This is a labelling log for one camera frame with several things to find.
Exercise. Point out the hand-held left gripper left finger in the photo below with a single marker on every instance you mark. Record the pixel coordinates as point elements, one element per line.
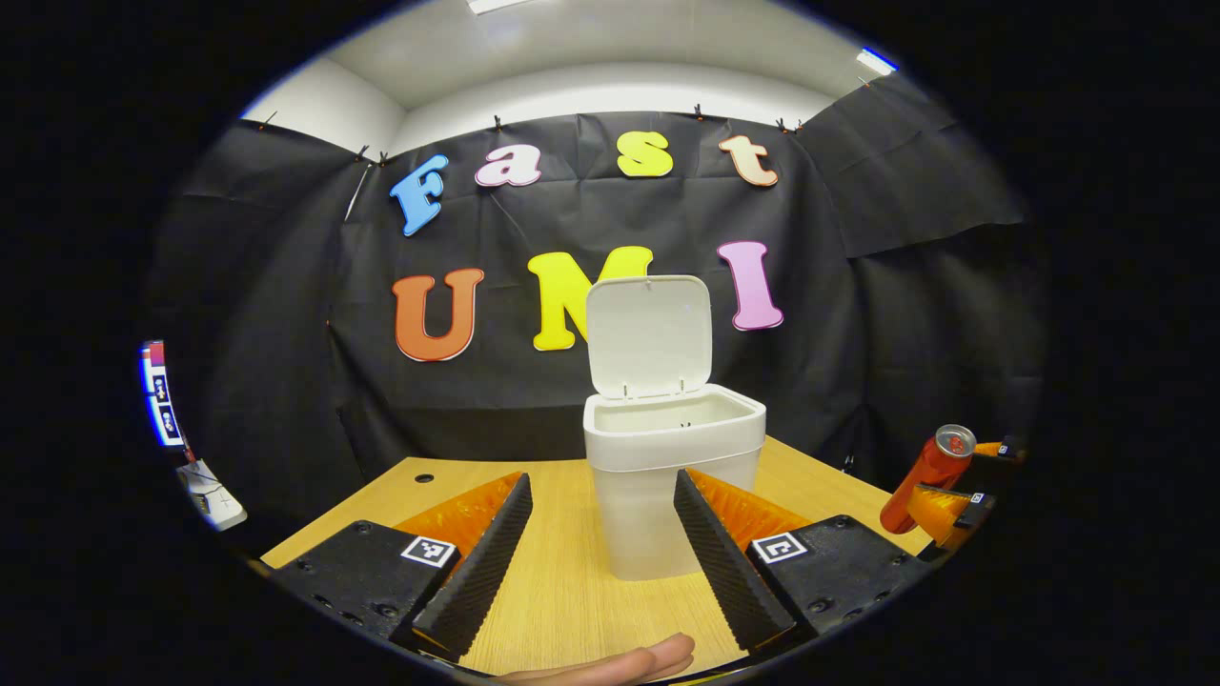
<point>486,562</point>

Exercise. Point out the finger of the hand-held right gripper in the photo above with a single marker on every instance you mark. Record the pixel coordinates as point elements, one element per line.
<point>939,510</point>
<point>1001,450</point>

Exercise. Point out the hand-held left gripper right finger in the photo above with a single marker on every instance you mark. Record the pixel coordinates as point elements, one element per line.
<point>724,562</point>

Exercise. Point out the red pop can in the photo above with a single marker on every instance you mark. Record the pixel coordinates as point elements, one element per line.
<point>920,481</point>

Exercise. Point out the white desktop garbage bin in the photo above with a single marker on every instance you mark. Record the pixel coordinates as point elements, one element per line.
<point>639,448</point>

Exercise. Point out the wooden desktop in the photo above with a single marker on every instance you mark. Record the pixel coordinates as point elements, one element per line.
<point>562,610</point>

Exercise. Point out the black backdrop cloth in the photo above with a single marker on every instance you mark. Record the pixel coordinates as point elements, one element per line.
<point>858,333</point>

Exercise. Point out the white side table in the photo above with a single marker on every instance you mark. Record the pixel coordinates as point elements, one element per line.
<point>219,505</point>

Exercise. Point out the computer monitor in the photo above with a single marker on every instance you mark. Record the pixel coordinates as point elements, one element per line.
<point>160,400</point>

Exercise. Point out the ceiling light panel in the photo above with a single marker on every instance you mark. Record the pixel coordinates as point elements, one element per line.
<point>500,6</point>
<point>877,61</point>

